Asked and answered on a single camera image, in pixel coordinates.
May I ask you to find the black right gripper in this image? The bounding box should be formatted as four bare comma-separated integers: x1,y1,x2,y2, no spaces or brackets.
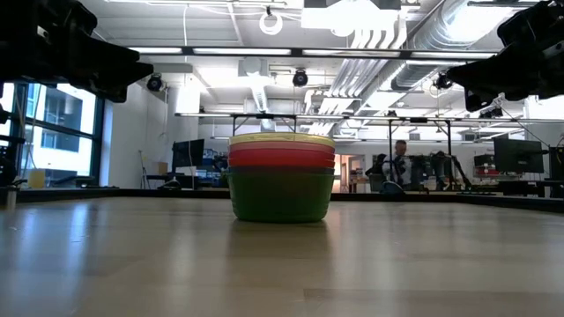
446,0,564,114

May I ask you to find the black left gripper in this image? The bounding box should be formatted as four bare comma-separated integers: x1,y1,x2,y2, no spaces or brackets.
0,0,155,104

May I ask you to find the yellow translucent plastic bowl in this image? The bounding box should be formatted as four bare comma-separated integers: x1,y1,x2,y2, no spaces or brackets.
228,132,337,148

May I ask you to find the pink translucent plastic bowl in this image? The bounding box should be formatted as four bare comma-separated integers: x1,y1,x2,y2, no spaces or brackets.
227,148,336,160

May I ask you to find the red translucent plastic bowl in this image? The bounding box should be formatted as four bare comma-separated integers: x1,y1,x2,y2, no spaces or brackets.
227,157,336,169

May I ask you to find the black computer monitor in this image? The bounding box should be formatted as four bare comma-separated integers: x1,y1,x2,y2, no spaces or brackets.
171,138,206,169
493,137,545,174

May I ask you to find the person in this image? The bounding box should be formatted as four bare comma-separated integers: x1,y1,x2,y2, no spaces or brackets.
381,139,415,195

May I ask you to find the yellow bin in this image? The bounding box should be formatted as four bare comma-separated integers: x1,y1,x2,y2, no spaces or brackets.
28,169,47,189

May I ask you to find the green translucent plastic bowl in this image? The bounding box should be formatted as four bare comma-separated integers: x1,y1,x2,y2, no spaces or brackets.
227,171,336,224

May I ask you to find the silver ventilation duct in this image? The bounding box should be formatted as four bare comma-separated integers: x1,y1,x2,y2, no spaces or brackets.
387,0,521,92

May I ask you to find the window with dark frame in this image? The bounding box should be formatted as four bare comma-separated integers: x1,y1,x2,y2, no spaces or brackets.
0,82,106,188

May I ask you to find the black aluminium table frame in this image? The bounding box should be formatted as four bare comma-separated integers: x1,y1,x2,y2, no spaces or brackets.
0,187,564,213

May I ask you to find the white coiled cable ring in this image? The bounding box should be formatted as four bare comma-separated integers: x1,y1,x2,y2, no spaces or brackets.
258,11,284,37

